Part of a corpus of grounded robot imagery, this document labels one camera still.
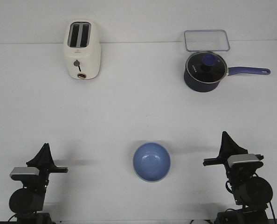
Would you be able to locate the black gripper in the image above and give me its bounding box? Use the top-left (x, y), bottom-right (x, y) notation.
top-left (203, 131), bottom-right (264, 184)
top-left (26, 143), bottom-right (68, 187)

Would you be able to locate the blue bowl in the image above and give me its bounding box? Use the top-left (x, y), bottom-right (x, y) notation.
top-left (132, 142), bottom-right (171, 182)

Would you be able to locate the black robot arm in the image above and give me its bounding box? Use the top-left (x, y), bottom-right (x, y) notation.
top-left (203, 131), bottom-right (274, 224)
top-left (9, 132), bottom-right (248, 224)

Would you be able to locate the dark blue saucepan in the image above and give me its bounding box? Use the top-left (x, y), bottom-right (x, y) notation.
top-left (183, 51), bottom-right (271, 93)

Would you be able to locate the glass pot lid blue knob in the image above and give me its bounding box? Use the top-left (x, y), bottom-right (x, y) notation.
top-left (186, 51), bottom-right (228, 84)

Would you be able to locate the clear container blue rim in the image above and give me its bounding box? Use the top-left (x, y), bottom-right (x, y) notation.
top-left (184, 29), bottom-right (230, 52)

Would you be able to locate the white toaster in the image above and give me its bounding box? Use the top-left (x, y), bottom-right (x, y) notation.
top-left (63, 19), bottom-right (101, 80)

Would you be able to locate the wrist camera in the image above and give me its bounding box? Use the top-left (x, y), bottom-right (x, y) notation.
top-left (227, 154), bottom-right (260, 168)
top-left (9, 167), bottom-right (40, 181)

